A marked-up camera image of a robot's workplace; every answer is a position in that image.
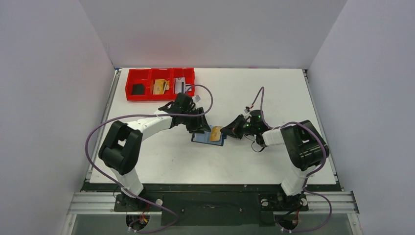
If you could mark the navy blue card holder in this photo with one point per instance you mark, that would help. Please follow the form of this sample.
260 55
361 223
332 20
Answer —
204 138

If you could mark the red three-compartment bin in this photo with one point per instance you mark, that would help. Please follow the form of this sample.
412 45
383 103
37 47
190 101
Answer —
148 76

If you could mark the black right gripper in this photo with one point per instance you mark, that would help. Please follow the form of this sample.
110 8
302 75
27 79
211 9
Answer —
238 125

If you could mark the black card in bin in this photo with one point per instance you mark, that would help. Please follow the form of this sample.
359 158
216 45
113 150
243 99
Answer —
138 89

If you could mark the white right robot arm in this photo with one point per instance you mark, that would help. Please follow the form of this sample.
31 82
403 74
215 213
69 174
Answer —
306 149

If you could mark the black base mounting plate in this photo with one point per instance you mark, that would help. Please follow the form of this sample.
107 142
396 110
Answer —
213 205

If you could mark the aluminium frame rail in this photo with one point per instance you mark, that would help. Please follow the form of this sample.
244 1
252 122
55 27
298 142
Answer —
104 203

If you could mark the silver cards in bin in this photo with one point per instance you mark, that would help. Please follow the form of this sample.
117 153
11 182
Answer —
180 85

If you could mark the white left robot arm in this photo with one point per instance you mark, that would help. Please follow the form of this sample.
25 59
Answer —
121 146

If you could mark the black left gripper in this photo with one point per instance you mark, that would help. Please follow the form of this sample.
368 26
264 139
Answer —
199 126

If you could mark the gold cards in bin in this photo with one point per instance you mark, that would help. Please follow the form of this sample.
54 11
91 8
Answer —
160 86

